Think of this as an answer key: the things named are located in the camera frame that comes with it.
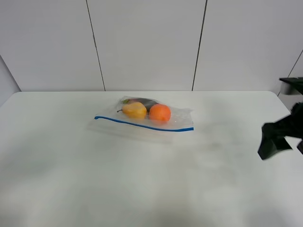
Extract orange fruit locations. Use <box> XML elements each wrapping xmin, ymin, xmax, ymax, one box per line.
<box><xmin>149</xmin><ymin>104</ymin><xmax>171</xmax><ymax>122</ymax></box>

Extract dark purple eggplant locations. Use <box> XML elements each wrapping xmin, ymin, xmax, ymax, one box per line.
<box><xmin>121</xmin><ymin>97</ymin><xmax>158</xmax><ymax>112</ymax></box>

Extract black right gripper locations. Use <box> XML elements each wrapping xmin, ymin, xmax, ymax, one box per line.
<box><xmin>258</xmin><ymin>103</ymin><xmax>303</xmax><ymax>160</ymax></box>

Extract yellow pear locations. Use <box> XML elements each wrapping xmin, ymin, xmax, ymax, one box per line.
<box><xmin>117</xmin><ymin>102</ymin><xmax>147</xmax><ymax>120</ymax></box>

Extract clear zip bag blue seal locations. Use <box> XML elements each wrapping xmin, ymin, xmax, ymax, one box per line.
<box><xmin>86</xmin><ymin>95</ymin><xmax>195</xmax><ymax>143</ymax></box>

